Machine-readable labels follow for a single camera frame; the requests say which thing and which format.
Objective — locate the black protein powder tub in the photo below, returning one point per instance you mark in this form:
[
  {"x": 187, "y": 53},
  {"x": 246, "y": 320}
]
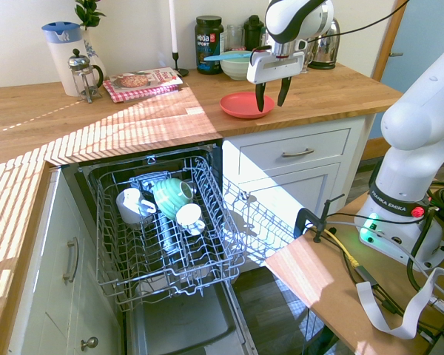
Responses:
[{"x": 209, "y": 44}]

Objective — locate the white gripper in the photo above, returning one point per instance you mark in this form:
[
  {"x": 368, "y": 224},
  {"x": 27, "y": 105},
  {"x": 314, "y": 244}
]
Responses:
[{"x": 275, "y": 67}]

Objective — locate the black metal clamp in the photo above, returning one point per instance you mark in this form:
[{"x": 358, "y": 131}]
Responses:
[{"x": 302, "y": 220}]

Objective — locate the glass french press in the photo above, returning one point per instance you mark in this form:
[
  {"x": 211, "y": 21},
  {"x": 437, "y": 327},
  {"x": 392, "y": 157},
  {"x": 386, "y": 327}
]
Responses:
[{"x": 83, "y": 77}]

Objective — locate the white water jug blue lid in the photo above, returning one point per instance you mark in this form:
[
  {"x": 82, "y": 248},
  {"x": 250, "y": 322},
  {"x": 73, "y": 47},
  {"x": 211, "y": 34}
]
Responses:
[{"x": 64, "y": 55}]

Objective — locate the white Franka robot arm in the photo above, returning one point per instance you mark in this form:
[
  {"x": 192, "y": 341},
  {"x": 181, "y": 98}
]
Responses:
[{"x": 410, "y": 122}]

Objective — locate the open dishwasher door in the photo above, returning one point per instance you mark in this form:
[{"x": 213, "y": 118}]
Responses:
[{"x": 181, "y": 325}]

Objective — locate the clear glass mug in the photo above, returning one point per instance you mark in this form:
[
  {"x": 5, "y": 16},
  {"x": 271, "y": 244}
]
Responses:
[{"x": 308, "y": 63}]

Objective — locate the green ribbed mug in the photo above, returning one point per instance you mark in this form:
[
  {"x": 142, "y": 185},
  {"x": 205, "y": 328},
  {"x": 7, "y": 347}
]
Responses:
[{"x": 168, "y": 199}]

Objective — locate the white vase blue flowers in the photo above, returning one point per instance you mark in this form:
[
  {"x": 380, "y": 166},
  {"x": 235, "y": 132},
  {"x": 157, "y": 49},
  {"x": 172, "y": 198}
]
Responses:
[{"x": 92, "y": 51}]

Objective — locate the small white cup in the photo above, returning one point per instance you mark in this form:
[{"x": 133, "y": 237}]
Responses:
[{"x": 188, "y": 216}]

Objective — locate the white candle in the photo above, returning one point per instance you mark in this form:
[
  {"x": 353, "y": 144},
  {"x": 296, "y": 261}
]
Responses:
[{"x": 173, "y": 26}]

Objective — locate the blue spatula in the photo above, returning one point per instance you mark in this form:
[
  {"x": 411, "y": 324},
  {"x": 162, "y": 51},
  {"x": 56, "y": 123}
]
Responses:
[{"x": 225, "y": 56}]

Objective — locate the clear glass jar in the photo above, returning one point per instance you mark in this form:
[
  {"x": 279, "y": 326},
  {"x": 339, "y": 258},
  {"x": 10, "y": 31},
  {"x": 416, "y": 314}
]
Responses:
[{"x": 235, "y": 37}]

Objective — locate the pale green bowl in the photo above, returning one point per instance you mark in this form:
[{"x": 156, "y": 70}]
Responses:
[{"x": 235, "y": 70}]

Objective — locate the dark glass in rack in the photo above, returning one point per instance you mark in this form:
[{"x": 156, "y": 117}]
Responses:
[{"x": 169, "y": 236}]

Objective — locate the large white cup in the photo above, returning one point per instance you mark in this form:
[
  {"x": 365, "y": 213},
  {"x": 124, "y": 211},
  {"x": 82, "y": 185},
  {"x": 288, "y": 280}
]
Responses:
[{"x": 127, "y": 207}]

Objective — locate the small metal cabinet knob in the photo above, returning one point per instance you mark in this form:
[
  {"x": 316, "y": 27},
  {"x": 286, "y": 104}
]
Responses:
[{"x": 245, "y": 195}]

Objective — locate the green leafy plant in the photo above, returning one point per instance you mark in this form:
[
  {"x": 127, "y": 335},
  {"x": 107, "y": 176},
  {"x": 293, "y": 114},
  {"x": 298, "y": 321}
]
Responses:
[{"x": 90, "y": 13}]

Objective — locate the pizza cookbook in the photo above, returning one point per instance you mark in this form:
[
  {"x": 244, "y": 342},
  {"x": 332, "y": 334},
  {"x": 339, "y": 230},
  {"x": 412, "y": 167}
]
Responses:
[{"x": 144, "y": 79}]

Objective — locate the red plastic plate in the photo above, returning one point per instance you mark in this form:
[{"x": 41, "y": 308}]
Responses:
[{"x": 242, "y": 105}]

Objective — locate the stainless steel kettle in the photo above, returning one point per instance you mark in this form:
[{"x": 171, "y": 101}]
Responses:
[{"x": 325, "y": 51}]

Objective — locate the round metal cabinet knob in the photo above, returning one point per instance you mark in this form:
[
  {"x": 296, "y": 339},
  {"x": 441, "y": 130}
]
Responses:
[{"x": 90, "y": 343}]

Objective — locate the white drawer front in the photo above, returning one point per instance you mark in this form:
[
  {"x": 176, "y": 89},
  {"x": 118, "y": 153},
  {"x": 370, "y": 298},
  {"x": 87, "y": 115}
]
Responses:
[{"x": 266, "y": 153}]

